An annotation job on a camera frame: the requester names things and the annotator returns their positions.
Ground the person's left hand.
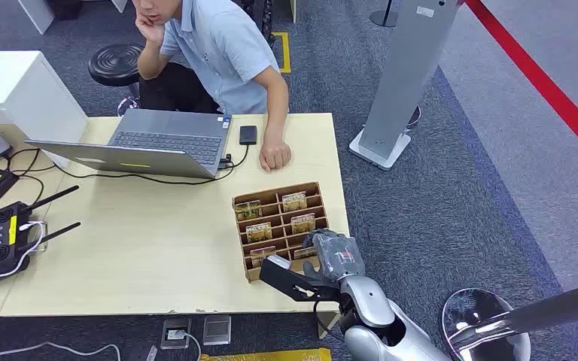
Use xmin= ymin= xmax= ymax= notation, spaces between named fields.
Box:
xmin=259 ymin=139 xmax=293 ymax=173

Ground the person's right hand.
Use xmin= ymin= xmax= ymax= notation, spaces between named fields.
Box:
xmin=134 ymin=11 xmax=166 ymax=47

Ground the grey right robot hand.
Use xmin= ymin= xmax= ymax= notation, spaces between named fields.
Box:
xmin=302 ymin=229 xmax=367 ymax=283

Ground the wooden card holder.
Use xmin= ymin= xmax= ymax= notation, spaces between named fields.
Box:
xmin=232 ymin=181 xmax=331 ymax=284

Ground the person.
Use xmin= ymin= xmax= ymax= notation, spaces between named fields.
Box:
xmin=130 ymin=0 xmax=293 ymax=173

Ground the black external drive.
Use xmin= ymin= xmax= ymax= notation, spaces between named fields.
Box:
xmin=239 ymin=125 xmax=259 ymax=147

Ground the black round stool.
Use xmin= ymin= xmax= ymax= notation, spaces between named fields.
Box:
xmin=87 ymin=43 xmax=145 ymax=117

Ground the wooden desk leg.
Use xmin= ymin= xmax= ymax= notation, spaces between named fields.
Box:
xmin=318 ymin=312 xmax=343 ymax=341

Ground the yellow floor tape outline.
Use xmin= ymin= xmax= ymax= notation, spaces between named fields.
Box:
xmin=271 ymin=32 xmax=292 ymax=74

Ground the silver laptop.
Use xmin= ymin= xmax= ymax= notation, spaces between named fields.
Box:
xmin=24 ymin=108 xmax=233 ymax=181

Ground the white furniture panel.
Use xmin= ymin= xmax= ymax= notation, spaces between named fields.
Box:
xmin=17 ymin=0 xmax=56 ymax=36

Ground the yellow floor tape strip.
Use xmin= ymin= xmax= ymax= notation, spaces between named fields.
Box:
xmin=199 ymin=347 xmax=333 ymax=361

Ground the silver floor plate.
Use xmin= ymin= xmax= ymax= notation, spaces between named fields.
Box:
xmin=202 ymin=315 xmax=233 ymax=347

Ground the white cabinet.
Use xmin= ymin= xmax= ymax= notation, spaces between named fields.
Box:
xmin=0 ymin=50 xmax=90 ymax=168

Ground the grey kiosk stand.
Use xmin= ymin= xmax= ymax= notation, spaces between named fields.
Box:
xmin=348 ymin=0 xmax=462 ymax=172

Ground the dark round pole base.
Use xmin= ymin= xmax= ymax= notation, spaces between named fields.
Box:
xmin=368 ymin=0 xmax=400 ymax=29

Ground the white floor socket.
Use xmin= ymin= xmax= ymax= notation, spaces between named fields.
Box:
xmin=160 ymin=318 xmax=193 ymax=350

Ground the clear plastic holder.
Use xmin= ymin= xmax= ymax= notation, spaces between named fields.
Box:
xmin=29 ymin=220 xmax=49 ymax=253

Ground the black remote controller with antennas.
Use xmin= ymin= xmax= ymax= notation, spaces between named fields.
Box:
xmin=0 ymin=185 xmax=81 ymax=293

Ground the red floor tape line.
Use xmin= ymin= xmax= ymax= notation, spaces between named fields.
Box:
xmin=463 ymin=0 xmax=578 ymax=173

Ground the short black drive cable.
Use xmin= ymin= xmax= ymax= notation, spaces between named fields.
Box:
xmin=219 ymin=144 xmax=250 ymax=171

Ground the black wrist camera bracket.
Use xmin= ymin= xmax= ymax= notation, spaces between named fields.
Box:
xmin=259 ymin=256 xmax=343 ymax=303

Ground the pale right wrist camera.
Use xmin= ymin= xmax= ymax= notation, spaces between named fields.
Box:
xmin=267 ymin=255 xmax=293 ymax=272

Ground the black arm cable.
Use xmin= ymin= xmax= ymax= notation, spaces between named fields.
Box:
xmin=312 ymin=299 xmax=345 ymax=344

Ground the long black laptop cable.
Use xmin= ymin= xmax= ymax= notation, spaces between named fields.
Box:
xmin=49 ymin=158 xmax=236 ymax=187

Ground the white socket cable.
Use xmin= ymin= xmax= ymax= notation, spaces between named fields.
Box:
xmin=181 ymin=331 xmax=203 ymax=361

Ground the chrome stanchion post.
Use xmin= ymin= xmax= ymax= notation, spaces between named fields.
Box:
xmin=440 ymin=278 xmax=578 ymax=361

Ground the thin black looped cable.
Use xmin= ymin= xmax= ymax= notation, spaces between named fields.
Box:
xmin=0 ymin=147 xmax=58 ymax=205

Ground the white controller cable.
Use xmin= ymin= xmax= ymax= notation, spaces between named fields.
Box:
xmin=0 ymin=221 xmax=46 ymax=279

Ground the long white floor cable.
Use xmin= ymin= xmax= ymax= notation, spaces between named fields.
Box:
xmin=0 ymin=341 xmax=122 ymax=361

